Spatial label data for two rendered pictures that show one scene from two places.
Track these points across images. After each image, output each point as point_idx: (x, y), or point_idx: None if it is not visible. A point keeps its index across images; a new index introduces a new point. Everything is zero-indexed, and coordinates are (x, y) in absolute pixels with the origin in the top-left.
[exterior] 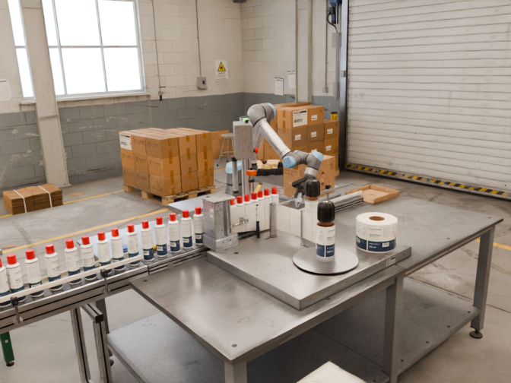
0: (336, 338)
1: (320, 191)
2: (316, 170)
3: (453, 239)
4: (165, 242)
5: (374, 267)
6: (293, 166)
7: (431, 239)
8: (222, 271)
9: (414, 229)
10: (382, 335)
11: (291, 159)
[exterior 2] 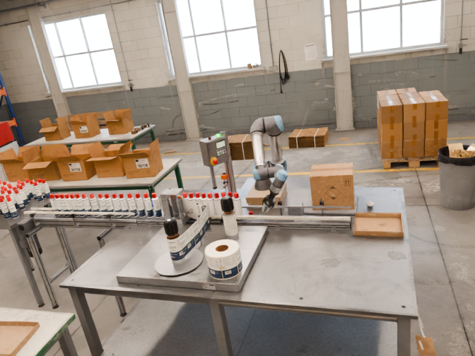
0: (250, 330)
1: (330, 204)
2: (276, 187)
3: (300, 301)
4: (148, 209)
5: (187, 283)
6: (259, 179)
7: (288, 291)
8: None
9: (307, 275)
10: (277, 351)
11: (254, 173)
